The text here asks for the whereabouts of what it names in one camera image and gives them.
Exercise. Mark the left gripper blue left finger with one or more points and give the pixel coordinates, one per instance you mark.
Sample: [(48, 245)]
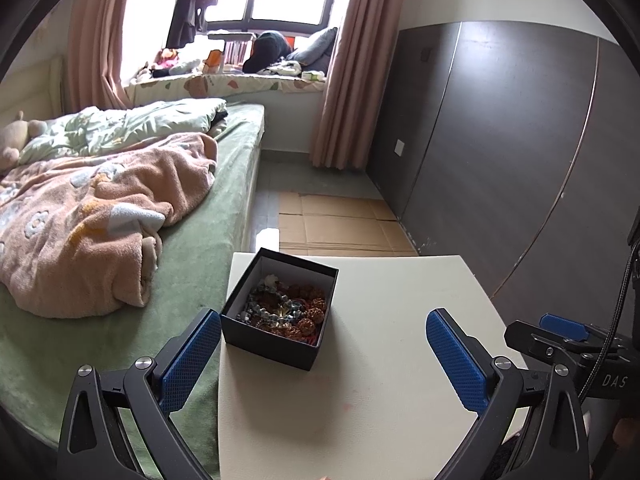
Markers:
[(182, 360)]

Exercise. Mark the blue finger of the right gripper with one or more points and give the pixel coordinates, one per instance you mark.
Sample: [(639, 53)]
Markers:
[(539, 344), (563, 327)]

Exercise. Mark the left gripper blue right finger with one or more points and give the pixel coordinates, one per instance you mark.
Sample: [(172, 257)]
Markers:
[(469, 367)]

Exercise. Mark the black jewelry box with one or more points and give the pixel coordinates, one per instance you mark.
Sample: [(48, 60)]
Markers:
[(279, 308)]

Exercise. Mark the person's right hand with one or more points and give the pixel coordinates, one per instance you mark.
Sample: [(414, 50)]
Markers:
[(613, 443)]

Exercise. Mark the green bed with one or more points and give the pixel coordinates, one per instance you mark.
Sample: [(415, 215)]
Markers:
[(40, 356)]

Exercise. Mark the pink fleece blanket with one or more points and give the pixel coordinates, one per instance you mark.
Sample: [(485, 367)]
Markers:
[(80, 236)]

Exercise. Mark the flattened cardboard sheets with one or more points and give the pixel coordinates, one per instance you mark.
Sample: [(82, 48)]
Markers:
[(334, 226)]

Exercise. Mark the light green floral duvet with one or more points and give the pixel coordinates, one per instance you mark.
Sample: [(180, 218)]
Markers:
[(95, 132)]

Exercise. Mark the floral window seat cushion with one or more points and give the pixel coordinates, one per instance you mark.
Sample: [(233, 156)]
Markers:
[(203, 86)]

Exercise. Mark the right pink curtain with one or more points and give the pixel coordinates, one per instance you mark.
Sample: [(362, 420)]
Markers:
[(360, 65)]

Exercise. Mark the pink curtain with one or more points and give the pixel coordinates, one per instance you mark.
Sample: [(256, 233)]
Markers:
[(94, 55), (360, 65)]

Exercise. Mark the beige plush toy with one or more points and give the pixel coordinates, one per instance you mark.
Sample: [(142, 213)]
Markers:
[(15, 136)]

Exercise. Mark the colourful plush toy on sill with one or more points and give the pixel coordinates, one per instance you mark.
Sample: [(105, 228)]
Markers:
[(166, 63)]

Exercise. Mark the black bag on sill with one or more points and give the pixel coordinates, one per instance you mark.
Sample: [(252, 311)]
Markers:
[(269, 48)]

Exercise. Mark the grey pillow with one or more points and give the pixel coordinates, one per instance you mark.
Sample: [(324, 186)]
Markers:
[(318, 45)]

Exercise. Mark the left pink curtain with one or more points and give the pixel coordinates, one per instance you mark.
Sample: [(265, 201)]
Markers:
[(94, 55)]

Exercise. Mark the white wall socket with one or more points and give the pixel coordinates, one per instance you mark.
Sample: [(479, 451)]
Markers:
[(399, 147)]

